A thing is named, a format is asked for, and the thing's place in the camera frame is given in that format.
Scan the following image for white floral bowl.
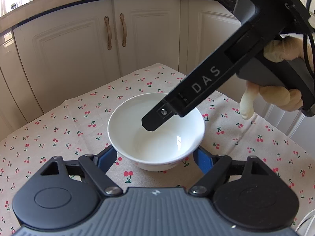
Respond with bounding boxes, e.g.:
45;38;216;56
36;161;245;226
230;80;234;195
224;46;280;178
107;93;205;171

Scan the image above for white kitchen cabinets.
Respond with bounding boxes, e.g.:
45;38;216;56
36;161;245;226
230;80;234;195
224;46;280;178
0;0;315;143

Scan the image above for gloved right hand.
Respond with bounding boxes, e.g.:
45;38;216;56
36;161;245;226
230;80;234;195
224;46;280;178
236;35;314;120

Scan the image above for cherry print tablecloth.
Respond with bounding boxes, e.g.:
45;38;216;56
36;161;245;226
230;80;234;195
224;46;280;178
1;64;314;235

